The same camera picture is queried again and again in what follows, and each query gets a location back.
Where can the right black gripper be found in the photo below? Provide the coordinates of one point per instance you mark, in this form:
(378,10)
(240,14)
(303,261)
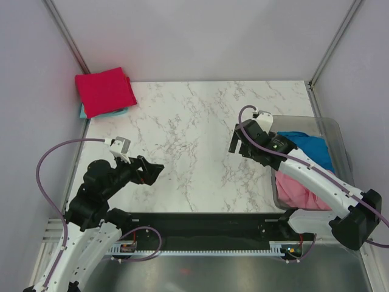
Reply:
(234,143)

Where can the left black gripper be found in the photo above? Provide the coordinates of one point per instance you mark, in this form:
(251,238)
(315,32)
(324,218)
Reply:
(152,171)

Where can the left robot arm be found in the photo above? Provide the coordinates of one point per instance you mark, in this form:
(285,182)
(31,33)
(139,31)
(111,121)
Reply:
(91,227)

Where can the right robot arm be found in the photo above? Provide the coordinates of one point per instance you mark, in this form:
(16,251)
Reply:
(353,214)

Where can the pink t-shirt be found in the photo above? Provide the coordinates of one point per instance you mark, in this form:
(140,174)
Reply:
(294,194)

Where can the folded light blue t-shirt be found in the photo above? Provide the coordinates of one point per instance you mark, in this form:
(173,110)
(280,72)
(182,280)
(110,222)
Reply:
(118,112)

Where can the folded red t-shirt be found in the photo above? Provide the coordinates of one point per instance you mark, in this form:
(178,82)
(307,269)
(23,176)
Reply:
(105,92)

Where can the clear plastic bin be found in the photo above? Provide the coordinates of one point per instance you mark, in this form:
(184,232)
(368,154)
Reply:
(325,128)

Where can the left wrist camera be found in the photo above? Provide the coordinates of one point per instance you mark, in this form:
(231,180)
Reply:
(119,148)

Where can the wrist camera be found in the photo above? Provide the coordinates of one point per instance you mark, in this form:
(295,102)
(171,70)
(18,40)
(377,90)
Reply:
(264,120)
(119,148)

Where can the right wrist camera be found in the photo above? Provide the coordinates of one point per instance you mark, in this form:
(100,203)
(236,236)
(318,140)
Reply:
(264,120)

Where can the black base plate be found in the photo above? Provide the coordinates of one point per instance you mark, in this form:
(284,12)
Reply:
(207,231)

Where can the white cable duct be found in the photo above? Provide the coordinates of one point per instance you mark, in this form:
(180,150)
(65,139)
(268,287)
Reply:
(274,250)

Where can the aluminium rail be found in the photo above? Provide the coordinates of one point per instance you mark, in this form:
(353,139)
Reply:
(53,231)

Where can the right aluminium frame post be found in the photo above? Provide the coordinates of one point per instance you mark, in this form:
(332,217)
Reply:
(348,18)

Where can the aluminium frame post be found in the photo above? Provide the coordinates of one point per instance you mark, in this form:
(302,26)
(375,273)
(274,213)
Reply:
(66,34)
(348,18)

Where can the left aluminium frame post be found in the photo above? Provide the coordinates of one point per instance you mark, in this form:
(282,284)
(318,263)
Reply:
(66,34)

